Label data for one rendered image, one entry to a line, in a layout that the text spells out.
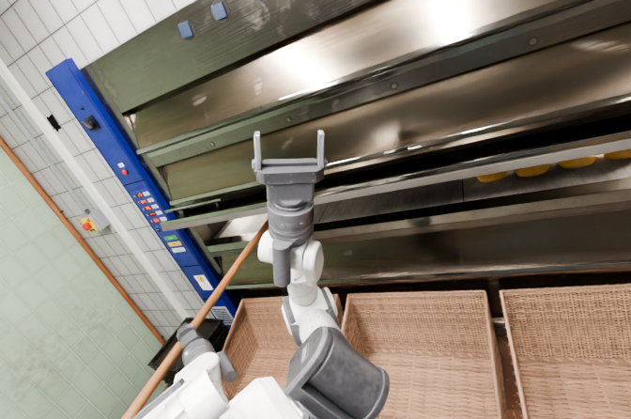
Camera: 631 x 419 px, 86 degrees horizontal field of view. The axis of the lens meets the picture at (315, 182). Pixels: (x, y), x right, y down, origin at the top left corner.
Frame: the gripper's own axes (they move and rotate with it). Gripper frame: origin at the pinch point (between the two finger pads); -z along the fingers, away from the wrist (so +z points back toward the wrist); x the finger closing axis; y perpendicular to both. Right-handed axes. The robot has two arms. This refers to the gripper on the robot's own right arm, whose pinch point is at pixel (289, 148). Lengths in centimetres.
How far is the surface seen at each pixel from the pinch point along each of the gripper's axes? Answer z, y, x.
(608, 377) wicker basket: 82, 0, -100
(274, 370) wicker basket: 133, 44, 8
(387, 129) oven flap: 14, 45, -32
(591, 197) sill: 27, 21, -87
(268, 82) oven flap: 3, 61, 5
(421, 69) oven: -5, 41, -39
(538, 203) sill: 32, 26, -76
